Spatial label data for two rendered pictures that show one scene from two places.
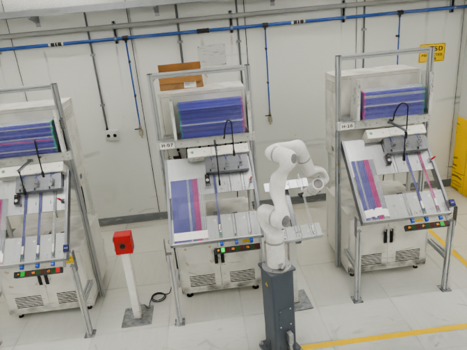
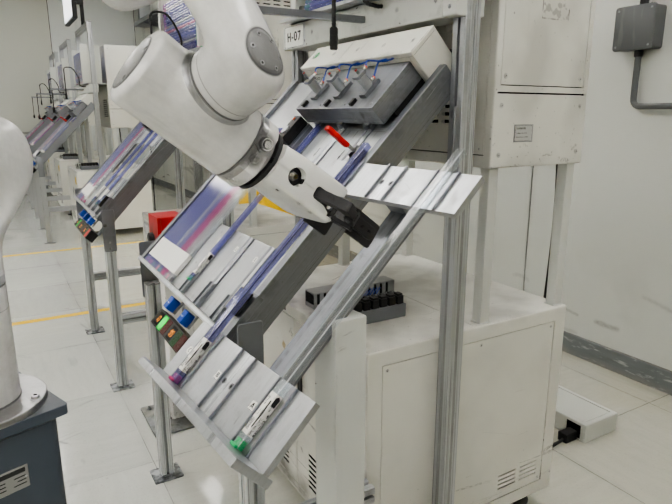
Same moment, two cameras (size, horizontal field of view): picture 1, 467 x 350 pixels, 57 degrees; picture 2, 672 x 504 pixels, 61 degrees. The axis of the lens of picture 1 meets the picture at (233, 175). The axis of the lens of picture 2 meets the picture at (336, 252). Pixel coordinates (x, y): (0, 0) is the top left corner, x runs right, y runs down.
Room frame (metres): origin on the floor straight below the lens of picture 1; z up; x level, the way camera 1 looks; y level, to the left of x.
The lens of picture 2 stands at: (2.54, -1.16, 1.12)
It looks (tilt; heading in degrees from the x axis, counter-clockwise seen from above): 13 degrees down; 63
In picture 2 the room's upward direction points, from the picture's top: straight up
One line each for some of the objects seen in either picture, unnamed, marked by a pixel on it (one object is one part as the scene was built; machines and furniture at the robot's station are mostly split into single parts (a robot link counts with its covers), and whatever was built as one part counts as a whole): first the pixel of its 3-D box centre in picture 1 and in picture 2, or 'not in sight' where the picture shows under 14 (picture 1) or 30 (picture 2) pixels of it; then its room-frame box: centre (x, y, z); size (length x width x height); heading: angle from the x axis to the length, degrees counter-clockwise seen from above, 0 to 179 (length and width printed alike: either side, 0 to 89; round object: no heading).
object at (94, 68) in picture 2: not in sight; (103, 132); (3.15, 4.89, 0.95); 1.36 x 0.82 x 1.90; 3
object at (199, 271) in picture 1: (217, 245); (390, 386); (3.43, 0.20, 0.31); 0.70 x 0.65 x 0.62; 93
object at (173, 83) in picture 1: (192, 75); not in sight; (3.61, 0.26, 1.82); 0.68 x 0.30 x 0.20; 93
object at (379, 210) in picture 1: (384, 201); not in sight; (3.33, -1.27, 0.65); 1.01 x 0.73 x 1.29; 3
